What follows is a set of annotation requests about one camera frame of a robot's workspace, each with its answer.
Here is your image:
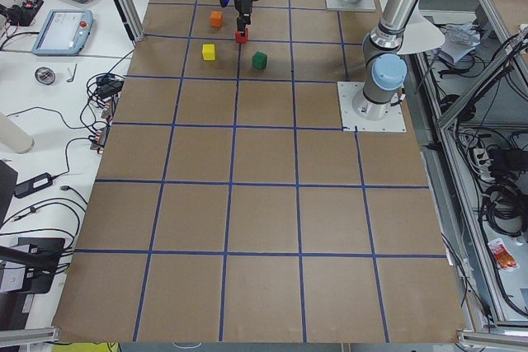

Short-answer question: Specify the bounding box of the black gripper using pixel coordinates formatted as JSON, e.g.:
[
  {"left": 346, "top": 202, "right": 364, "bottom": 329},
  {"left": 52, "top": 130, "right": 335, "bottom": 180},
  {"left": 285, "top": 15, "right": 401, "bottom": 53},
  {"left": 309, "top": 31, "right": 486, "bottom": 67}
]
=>
[{"left": 219, "top": 0, "right": 259, "bottom": 36}]

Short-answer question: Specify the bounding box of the red wooden block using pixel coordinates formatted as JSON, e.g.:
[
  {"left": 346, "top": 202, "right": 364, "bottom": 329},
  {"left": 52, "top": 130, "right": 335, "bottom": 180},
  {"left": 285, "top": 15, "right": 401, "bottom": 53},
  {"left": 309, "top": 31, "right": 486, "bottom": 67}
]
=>
[{"left": 235, "top": 30, "right": 248, "bottom": 44}]

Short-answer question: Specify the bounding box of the orange wooden block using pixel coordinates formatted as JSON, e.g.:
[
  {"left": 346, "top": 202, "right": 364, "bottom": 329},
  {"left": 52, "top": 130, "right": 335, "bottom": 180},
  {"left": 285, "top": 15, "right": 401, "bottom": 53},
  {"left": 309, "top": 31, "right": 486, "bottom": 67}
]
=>
[{"left": 210, "top": 11, "right": 224, "bottom": 28}]

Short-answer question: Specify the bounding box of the green wooden block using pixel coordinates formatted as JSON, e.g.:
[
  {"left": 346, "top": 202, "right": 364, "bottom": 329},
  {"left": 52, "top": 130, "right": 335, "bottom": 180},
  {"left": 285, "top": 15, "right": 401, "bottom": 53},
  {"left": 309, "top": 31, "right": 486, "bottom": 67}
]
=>
[{"left": 252, "top": 51, "right": 268, "bottom": 70}]

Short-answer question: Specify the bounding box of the yellow wooden block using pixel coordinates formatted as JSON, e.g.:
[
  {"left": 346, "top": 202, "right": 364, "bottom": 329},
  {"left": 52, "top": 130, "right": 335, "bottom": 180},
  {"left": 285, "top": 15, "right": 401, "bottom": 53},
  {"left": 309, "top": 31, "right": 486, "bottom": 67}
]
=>
[{"left": 201, "top": 43, "right": 216, "bottom": 61}]

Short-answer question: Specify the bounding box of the silver hex key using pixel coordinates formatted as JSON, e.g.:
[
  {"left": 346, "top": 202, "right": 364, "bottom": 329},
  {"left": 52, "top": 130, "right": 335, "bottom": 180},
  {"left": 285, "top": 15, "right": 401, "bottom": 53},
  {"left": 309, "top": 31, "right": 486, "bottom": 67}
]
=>
[{"left": 66, "top": 64, "right": 78, "bottom": 83}]

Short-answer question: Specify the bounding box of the lower blue teach pendant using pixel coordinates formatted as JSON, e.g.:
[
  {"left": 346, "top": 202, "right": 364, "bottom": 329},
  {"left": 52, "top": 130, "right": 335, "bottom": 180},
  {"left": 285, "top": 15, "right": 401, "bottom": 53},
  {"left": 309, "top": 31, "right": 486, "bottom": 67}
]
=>
[{"left": 31, "top": 9, "right": 93, "bottom": 56}]

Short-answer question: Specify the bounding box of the black emergency stop box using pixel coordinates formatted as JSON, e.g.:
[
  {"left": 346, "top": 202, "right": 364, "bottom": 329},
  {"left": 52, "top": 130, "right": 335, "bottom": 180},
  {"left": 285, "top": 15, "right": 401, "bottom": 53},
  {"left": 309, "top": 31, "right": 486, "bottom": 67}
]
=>
[{"left": 7, "top": 0, "right": 44, "bottom": 26}]

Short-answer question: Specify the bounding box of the black power adapter brick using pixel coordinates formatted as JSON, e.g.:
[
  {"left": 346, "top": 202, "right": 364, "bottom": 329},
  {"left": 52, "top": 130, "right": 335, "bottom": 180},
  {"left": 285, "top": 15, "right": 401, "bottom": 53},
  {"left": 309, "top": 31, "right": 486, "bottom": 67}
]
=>
[{"left": 14, "top": 172, "right": 54, "bottom": 199}]

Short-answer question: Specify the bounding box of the white power strip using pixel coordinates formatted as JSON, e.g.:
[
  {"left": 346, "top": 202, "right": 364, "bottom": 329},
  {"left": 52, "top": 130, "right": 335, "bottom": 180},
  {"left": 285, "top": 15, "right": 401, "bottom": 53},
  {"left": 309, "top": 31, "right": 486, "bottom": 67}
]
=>
[{"left": 472, "top": 141, "right": 495, "bottom": 183}]

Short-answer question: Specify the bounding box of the black stand base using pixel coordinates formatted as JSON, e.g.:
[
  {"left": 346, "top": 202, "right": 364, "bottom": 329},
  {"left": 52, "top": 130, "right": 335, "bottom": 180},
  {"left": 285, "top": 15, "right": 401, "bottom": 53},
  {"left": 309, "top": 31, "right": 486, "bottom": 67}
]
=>
[{"left": 1, "top": 237, "right": 65, "bottom": 294}]

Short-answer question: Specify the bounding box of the red snack packet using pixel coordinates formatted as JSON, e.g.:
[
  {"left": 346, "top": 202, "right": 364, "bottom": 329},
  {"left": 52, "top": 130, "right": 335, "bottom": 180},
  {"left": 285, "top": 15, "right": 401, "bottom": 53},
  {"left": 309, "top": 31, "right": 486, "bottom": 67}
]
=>
[{"left": 488, "top": 238, "right": 519, "bottom": 271}]

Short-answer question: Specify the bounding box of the white cylinder post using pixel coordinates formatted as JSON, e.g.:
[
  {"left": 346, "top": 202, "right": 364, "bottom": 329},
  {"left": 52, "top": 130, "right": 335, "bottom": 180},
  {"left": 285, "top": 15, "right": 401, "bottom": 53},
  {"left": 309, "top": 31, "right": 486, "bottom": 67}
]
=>
[{"left": 0, "top": 114, "right": 35, "bottom": 154}]

